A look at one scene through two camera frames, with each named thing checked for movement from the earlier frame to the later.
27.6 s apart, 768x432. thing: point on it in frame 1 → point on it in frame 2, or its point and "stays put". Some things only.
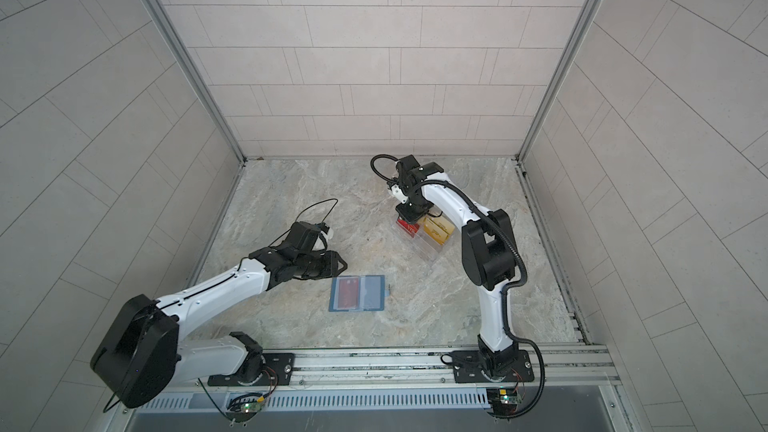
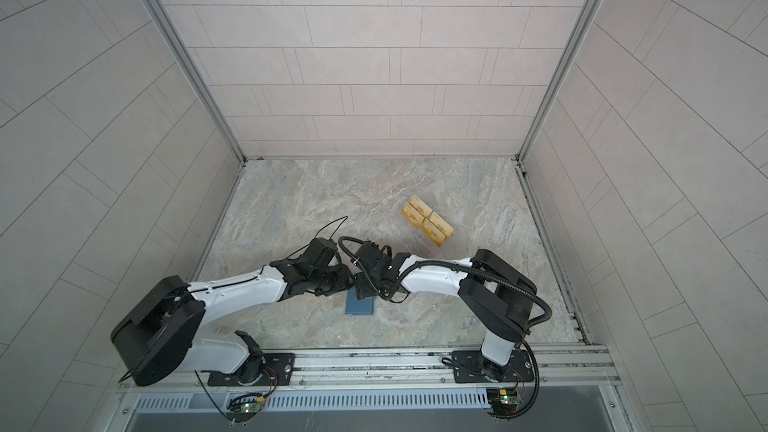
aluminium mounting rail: x=565 y=368 stays put
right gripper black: x=407 y=215 → x=361 y=288
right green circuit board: x=504 y=401 stays put
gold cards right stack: x=437 y=230 stays put
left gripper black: x=333 y=266 → x=344 y=280
